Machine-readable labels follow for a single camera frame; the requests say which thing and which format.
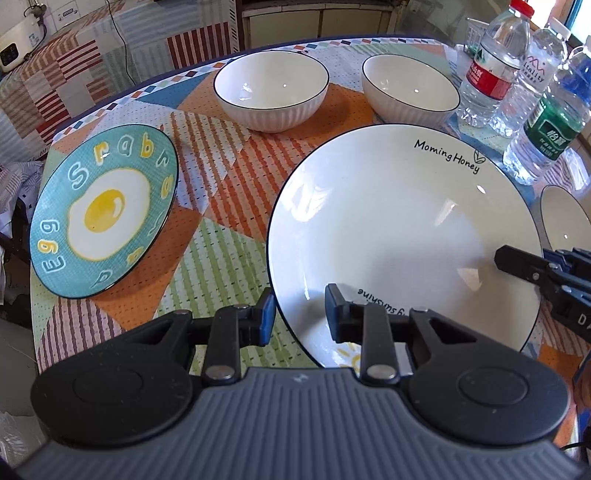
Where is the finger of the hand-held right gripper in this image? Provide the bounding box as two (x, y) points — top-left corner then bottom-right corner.
(495, 245), (561, 296)
(543, 248), (591, 278)

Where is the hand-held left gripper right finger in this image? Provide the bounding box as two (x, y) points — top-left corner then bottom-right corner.
(325, 283), (479, 387)

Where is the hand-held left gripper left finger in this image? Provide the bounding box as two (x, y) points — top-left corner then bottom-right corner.
(121, 287), (278, 387)

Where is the white ribbed bowl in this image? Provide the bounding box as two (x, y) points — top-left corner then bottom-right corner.
(539, 185), (591, 252)
(361, 55), (461, 126)
(213, 51), (330, 134)

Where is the large white plate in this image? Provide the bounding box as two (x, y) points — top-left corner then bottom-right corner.
(266, 124), (542, 368)

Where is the teal fried egg plate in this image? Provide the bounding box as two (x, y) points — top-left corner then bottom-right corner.
(30, 124), (180, 298)

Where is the green label water bottle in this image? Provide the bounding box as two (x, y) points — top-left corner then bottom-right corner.
(502, 83), (591, 186)

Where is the patchwork tablecloth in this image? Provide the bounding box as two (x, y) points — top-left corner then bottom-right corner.
(30, 36), (591, 462)

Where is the white label water bottle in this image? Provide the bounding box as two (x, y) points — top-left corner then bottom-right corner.
(488, 19), (570, 138)

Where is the blue label water bottle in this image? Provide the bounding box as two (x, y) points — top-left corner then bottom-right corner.
(556, 45), (591, 100)

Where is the red label water bottle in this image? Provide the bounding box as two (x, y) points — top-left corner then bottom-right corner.
(459, 0), (535, 128)

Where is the white plastic basket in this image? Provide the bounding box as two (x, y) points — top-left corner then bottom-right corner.
(464, 17), (488, 55)

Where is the white striped garment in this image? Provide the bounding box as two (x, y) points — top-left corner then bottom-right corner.
(0, 159), (45, 287)

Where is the cream cabinet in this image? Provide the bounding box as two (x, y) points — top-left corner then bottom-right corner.
(241, 0), (403, 49)

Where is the striped patchwork cloth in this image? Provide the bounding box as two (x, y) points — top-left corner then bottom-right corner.
(0, 0), (245, 160)

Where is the white electrical device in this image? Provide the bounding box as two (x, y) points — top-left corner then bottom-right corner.
(0, 0), (49, 73)

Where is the black cable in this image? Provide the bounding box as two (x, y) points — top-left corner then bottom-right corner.
(105, 0), (139, 86)

